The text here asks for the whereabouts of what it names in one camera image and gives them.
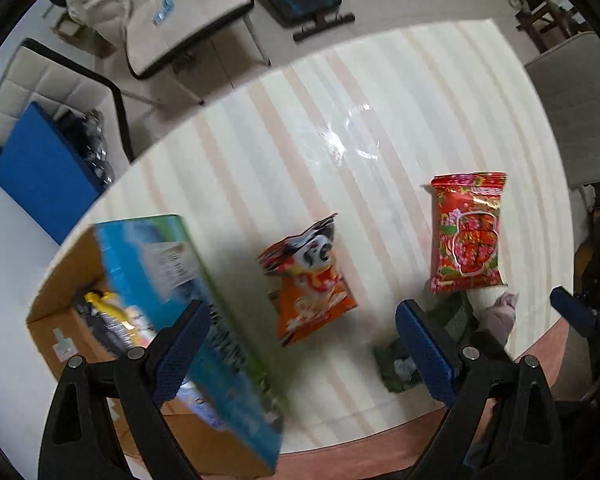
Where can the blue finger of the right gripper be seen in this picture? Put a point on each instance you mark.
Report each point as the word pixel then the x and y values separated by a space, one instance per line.
pixel 577 315

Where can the orange cartoon snack packet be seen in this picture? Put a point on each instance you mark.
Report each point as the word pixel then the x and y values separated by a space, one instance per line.
pixel 312 291

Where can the black snack packet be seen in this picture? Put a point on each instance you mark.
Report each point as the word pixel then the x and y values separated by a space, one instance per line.
pixel 96 326

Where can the purple grey sock bundle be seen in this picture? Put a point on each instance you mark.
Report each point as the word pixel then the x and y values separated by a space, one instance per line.
pixel 499 319

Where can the white quilted chair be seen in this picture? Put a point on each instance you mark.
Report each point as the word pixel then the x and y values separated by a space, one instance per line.
pixel 37 74

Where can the open cardboard box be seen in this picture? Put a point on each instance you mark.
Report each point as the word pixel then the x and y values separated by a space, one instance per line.
pixel 147 363

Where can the brown wooden chair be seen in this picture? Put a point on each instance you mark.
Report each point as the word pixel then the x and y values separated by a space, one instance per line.
pixel 548 23

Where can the blue wrapper on seat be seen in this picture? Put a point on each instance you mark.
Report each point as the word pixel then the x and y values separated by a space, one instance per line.
pixel 165 9

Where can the chrome weight plates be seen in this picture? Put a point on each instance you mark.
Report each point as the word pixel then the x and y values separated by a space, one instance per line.
pixel 85 133

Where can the yellow mesh scrubber pouch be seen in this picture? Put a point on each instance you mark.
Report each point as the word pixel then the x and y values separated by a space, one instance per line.
pixel 106 307

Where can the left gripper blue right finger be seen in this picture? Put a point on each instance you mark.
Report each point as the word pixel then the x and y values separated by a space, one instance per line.
pixel 433 351

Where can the green snack packet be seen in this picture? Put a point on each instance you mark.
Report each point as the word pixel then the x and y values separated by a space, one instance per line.
pixel 397 370

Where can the striped table mat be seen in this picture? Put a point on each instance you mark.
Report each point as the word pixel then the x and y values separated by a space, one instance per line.
pixel 357 132

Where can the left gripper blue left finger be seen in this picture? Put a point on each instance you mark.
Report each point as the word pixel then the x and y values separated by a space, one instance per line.
pixel 172 351

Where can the grey shell chair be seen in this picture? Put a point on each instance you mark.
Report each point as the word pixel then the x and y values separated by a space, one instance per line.
pixel 567 80

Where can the red floral snack packet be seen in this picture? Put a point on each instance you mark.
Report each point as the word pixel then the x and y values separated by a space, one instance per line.
pixel 468 209

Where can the white chair with jacket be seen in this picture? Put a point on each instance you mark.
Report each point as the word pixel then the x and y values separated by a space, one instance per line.
pixel 149 48

